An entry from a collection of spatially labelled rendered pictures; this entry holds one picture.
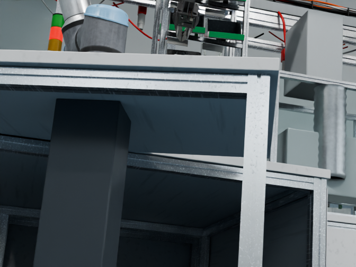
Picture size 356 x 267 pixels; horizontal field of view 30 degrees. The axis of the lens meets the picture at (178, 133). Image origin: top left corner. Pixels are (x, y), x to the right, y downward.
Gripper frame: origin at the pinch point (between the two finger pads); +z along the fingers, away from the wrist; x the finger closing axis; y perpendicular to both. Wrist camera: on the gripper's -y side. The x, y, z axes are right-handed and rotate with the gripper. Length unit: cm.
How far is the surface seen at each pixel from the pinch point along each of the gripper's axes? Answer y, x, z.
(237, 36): -13.2, 20.1, 4.0
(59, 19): -15, -46, 13
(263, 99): 88, 17, -47
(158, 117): 65, -3, -18
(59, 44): -7.4, -43.8, 18.5
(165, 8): -25.6, -7.9, 5.9
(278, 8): -143, 54, 63
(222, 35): -12.7, 14.6, 4.5
